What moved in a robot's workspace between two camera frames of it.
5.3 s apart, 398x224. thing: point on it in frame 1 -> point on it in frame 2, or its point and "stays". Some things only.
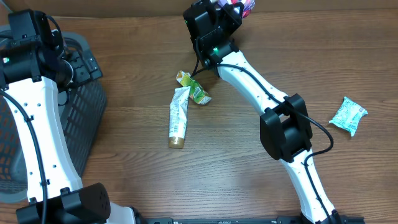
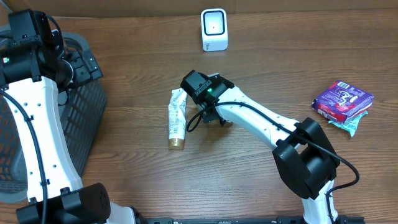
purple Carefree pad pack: x=248 y=5 -> x=341 y=100
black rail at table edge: x=279 y=220 stays
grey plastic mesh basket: x=82 y=108 stays
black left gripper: x=86 y=73 stays
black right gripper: x=231 y=15 -> x=211 y=117
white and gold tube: x=179 y=106 stays
